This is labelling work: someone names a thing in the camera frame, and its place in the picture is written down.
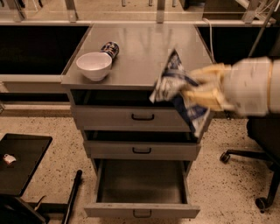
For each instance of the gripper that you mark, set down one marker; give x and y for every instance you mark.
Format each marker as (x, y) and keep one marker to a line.
(248, 86)

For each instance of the blue chip bag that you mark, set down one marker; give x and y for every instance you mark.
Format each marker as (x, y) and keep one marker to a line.
(169, 87)

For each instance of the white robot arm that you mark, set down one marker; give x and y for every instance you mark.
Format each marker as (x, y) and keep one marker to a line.
(273, 91)

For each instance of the grey drawer cabinet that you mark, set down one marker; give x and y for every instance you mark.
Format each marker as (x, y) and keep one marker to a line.
(144, 49)

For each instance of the top grey drawer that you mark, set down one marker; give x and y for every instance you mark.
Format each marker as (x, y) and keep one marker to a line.
(96, 109)

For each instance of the grey drawer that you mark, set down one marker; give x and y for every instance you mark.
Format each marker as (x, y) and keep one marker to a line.
(142, 189)
(96, 109)
(145, 145)

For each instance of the middle grey drawer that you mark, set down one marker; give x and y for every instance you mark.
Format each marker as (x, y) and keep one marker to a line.
(145, 145)

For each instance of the bottom grey drawer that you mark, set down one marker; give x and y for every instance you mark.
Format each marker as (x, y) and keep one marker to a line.
(142, 189)

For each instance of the black office chair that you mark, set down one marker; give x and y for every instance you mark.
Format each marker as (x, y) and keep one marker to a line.
(266, 132)

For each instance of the dark soda can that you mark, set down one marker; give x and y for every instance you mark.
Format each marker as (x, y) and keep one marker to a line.
(111, 48)

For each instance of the white bowl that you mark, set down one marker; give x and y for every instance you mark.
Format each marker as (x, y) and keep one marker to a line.
(94, 65)

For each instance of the black pole on floor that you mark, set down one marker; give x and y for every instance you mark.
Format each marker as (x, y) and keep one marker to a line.
(71, 200)

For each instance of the black laptop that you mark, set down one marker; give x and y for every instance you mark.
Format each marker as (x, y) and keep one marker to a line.
(20, 156)

